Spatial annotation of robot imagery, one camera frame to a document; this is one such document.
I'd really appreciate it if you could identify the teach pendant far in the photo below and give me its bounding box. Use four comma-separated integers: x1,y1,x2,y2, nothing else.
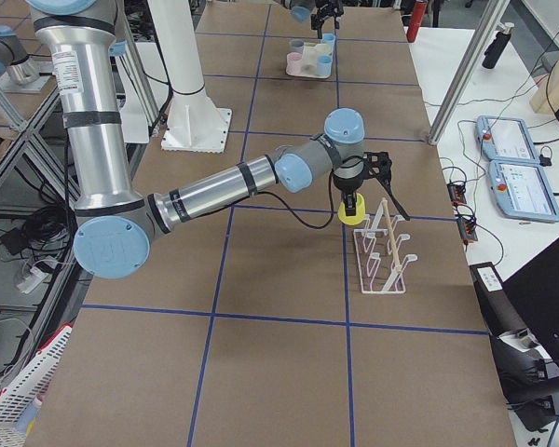
476,115,539,164

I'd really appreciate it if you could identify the light blue cup rear left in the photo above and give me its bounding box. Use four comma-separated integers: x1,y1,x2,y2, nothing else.
321,33,336,47

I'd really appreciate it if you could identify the aluminium frame post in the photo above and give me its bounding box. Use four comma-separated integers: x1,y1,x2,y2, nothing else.
428,0,510,145

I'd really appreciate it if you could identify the black bottle on desk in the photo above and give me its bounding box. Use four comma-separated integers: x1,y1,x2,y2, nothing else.
482,22,515,69

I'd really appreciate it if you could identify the red cylinder bottle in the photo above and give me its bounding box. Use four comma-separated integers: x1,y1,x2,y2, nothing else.
406,0,428,43

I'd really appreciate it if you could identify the cream plastic tray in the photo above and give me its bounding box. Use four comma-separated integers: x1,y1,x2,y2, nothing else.
294,41,326,79

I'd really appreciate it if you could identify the pale yellow-green cup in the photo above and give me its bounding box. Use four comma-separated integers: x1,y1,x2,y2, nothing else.
315,43,332,56

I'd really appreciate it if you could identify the white pedestal column base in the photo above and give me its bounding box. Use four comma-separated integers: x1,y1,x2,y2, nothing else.
150,1,232,153

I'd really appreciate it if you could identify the teach pendant near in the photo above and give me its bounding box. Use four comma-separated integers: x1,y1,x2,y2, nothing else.
488,160,559,223

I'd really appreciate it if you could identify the pink cup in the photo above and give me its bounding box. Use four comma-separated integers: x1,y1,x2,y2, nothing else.
286,52,303,76

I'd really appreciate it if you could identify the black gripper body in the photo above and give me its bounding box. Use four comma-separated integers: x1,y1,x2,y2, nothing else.
333,163,364,201
311,0,344,23

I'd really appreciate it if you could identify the light blue cup rear right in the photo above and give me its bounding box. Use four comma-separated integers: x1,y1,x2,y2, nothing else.
317,55,333,78

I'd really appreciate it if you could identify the teach pendant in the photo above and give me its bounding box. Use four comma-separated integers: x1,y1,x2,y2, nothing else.
476,115,539,164
488,160,559,223

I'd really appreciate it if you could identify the grey cup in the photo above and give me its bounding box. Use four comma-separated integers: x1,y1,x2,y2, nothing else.
289,39,305,54

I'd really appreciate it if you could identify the white plastic basket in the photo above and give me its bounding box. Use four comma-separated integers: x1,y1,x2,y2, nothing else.
0,323,73,446

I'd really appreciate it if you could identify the white wire cup rack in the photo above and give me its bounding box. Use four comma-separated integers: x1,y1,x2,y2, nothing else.
352,197,418,295

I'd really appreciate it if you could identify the bright yellow cup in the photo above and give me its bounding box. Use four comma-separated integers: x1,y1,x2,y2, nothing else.
337,192,366,226

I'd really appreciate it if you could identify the light blue cup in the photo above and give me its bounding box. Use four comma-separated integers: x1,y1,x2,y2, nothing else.
321,33,336,47
317,55,333,78

